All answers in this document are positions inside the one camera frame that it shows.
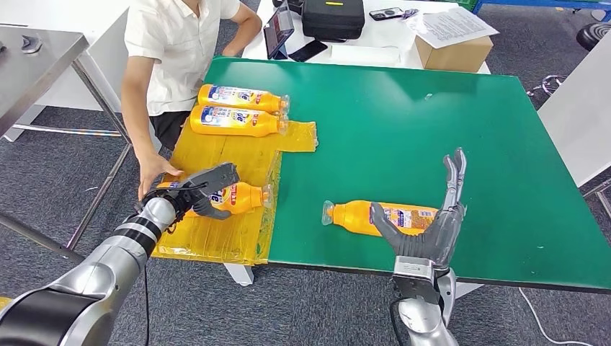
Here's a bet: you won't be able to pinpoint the white board panel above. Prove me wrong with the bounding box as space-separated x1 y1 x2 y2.
537 28 611 188

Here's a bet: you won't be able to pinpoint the blue shelf frame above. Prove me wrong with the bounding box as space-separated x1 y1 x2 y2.
472 0 611 22

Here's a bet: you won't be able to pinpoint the steel table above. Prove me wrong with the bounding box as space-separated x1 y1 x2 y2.
0 25 144 264

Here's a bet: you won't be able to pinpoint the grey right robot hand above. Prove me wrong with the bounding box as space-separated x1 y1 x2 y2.
370 146 469 271

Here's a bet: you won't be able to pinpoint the black smartphone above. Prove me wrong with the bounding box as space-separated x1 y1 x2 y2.
288 39 329 63

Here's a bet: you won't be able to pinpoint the black carry case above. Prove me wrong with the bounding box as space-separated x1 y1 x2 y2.
301 0 366 42

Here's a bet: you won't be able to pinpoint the black tablet on stand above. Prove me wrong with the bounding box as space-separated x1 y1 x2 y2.
263 2 296 61

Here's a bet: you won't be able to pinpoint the orange detergent bottle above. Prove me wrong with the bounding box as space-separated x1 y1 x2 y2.
321 199 440 238
197 84 291 115
189 105 289 138
155 180 274 218

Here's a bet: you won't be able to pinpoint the brown cardboard box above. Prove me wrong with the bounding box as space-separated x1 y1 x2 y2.
414 35 494 74

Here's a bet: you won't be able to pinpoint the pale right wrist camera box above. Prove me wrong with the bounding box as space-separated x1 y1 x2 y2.
392 256 442 306

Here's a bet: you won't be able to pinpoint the yellow taped cardboard mat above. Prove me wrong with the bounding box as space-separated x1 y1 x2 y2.
151 119 319 266

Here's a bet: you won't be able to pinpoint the white floor cable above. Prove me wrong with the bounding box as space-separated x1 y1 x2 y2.
517 286 595 346

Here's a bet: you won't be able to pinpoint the person's right hand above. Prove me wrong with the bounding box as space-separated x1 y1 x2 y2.
137 152 184 202

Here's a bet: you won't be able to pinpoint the smartphone in dark case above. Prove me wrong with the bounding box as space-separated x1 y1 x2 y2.
368 6 405 22

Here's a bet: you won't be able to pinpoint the black device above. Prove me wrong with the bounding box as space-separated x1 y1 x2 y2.
272 0 305 15

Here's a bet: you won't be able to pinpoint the black round stool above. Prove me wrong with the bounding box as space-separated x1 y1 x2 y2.
576 22 611 52

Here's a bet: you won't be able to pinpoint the metal furniture legs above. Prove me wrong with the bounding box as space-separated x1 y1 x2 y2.
582 177 611 221

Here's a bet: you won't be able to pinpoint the white table foot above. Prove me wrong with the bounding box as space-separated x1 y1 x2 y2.
223 263 255 288
453 281 484 299

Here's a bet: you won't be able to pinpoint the printed paper sheet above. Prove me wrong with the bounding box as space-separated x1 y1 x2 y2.
406 6 500 49

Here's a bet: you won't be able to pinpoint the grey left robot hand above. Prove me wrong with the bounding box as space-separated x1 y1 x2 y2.
175 162 241 221

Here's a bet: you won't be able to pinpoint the person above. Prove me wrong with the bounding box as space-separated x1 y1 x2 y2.
120 0 264 202

